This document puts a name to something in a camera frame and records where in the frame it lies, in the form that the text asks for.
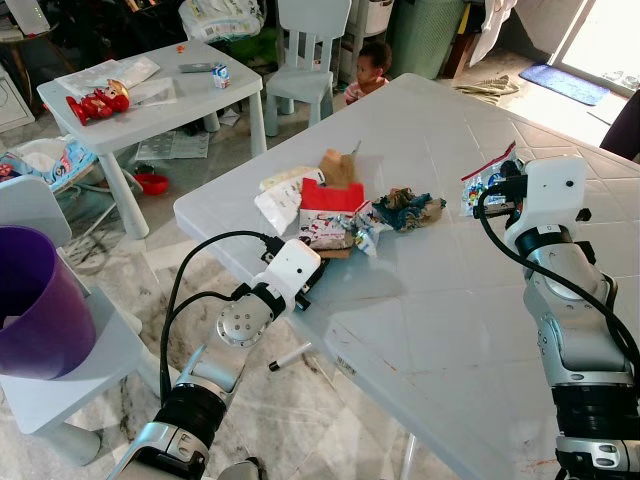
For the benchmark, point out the colourful snack wrapper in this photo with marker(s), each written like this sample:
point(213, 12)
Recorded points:
point(480, 190)

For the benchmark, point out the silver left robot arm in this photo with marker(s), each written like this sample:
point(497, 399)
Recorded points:
point(240, 325)

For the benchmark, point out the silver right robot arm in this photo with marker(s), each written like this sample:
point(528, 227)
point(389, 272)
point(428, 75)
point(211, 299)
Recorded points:
point(570, 330)

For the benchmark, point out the purple plastic rubbish bin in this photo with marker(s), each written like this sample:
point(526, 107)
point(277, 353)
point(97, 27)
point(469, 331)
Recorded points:
point(40, 310)

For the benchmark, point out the black marker pen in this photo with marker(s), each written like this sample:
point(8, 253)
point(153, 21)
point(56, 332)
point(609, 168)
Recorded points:
point(290, 357)

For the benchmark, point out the silver crumpled wrapper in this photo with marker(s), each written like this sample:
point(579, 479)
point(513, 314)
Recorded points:
point(365, 240)

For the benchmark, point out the white crumpled pouch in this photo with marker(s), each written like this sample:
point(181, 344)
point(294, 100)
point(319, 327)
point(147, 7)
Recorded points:
point(280, 205)

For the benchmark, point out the red cardboard box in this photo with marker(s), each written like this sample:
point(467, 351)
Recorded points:
point(330, 198)

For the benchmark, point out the blue brown crumpled wrapper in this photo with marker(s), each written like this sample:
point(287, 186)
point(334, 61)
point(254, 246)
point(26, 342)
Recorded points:
point(410, 210)

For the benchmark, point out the beige striped floor cloth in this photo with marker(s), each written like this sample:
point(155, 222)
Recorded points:
point(488, 90)

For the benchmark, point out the blue door mat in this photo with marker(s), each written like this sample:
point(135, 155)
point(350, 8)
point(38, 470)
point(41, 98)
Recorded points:
point(563, 85)

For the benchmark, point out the brown cardboard piece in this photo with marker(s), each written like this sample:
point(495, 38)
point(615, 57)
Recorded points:
point(340, 168)

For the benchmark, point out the dark purple seat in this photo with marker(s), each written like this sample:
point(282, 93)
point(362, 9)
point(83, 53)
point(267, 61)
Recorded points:
point(625, 125)

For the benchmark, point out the large white plastic table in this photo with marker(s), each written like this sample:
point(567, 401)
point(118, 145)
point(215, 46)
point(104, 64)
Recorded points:
point(450, 320)

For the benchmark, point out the white hanging garment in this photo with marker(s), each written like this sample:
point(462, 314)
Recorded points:
point(495, 25)

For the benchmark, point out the green laundry basket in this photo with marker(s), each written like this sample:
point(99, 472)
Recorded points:
point(428, 40)

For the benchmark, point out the small child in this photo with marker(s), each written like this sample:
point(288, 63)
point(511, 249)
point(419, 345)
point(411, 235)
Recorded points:
point(372, 68)

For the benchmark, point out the grey robot leg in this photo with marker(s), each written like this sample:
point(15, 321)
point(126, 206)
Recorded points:
point(240, 470)

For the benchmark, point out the red plastic bowl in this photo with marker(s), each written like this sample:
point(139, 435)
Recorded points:
point(152, 184)

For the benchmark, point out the newspaper sheet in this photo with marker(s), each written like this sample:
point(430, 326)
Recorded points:
point(175, 147)

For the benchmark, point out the small white child table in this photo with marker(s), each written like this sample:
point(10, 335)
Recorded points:
point(200, 102)

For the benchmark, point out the small milk carton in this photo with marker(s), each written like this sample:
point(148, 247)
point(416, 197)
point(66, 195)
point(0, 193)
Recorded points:
point(220, 77)

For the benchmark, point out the white plastic child chair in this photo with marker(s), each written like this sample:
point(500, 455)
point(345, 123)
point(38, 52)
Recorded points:
point(80, 388)
point(313, 30)

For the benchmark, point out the grey remote control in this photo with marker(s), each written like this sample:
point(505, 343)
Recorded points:
point(197, 68)

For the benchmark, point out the diaper pack plastic bag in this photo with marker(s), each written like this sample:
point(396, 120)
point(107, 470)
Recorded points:
point(220, 18)

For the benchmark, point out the clear plastic bag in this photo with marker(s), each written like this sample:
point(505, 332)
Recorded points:
point(110, 73)

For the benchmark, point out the patterned baby bouncer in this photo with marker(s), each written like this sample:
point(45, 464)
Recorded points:
point(45, 160)

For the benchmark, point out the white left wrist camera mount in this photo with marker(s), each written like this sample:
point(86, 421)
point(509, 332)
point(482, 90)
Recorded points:
point(292, 268)

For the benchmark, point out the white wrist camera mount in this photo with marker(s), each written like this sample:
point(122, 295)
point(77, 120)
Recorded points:
point(292, 268)
point(555, 190)

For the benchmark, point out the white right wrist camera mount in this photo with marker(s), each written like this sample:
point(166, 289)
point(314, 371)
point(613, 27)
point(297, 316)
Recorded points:
point(555, 190)

